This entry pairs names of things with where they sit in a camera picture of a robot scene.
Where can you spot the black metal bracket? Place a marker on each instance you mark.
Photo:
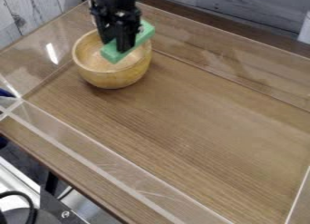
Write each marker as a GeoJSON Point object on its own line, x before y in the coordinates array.
{"type": "Point", "coordinates": [53, 212]}

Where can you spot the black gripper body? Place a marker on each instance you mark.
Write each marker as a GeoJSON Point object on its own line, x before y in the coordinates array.
{"type": "Point", "coordinates": [109, 11]}

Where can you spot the green rectangular block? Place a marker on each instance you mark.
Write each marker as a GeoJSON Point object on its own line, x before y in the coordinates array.
{"type": "Point", "coordinates": [108, 50]}

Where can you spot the black table leg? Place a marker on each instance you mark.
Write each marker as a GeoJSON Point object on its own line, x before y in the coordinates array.
{"type": "Point", "coordinates": [50, 183]}

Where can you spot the brown wooden bowl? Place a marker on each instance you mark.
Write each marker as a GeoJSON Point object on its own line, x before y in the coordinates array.
{"type": "Point", "coordinates": [101, 73]}

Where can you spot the clear acrylic tray enclosure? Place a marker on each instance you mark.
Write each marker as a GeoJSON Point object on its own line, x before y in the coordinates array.
{"type": "Point", "coordinates": [203, 144]}

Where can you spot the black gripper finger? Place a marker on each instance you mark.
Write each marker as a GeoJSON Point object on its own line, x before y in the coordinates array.
{"type": "Point", "coordinates": [105, 29]}
{"type": "Point", "coordinates": [125, 36]}

